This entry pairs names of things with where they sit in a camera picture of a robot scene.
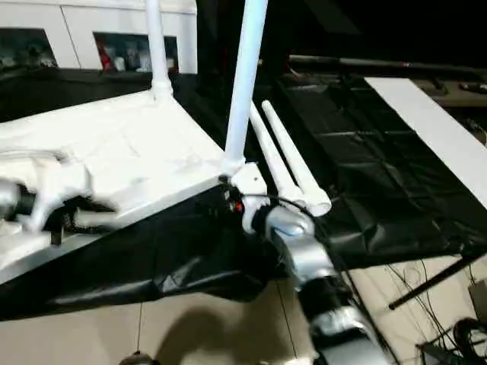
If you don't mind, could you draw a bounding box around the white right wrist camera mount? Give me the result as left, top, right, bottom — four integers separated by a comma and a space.
229, 162, 268, 236

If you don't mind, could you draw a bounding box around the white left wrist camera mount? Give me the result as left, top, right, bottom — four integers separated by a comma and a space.
21, 158, 94, 233

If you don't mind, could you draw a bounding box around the dark equipment bag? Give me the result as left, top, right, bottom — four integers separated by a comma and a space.
415, 339, 469, 365

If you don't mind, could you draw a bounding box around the grey flat box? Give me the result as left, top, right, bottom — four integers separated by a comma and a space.
466, 278, 487, 321

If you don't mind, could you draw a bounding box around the black metal stand bar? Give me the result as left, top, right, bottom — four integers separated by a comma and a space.
387, 257, 473, 312

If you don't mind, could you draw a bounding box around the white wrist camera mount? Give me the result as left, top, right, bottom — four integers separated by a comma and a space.
21, 158, 94, 233
229, 162, 268, 236

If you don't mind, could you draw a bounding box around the white glass-door cabinet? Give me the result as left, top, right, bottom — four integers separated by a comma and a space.
0, 0, 199, 74

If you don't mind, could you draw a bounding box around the black glossy mat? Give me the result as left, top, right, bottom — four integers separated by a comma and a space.
0, 66, 487, 322

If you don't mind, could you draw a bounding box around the long black metal rail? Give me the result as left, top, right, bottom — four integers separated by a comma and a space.
288, 54, 487, 78

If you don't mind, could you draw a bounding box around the black cable coil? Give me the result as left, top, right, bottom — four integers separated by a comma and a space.
451, 316, 487, 353

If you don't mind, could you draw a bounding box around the flat white board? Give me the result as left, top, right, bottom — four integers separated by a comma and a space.
363, 77, 487, 209

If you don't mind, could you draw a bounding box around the white plastic table top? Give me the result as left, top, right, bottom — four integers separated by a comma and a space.
0, 89, 249, 287

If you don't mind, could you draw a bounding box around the white plastic table leg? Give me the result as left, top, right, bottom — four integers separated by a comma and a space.
262, 100, 333, 218
249, 102, 306, 207
145, 0, 175, 103
221, 0, 270, 180

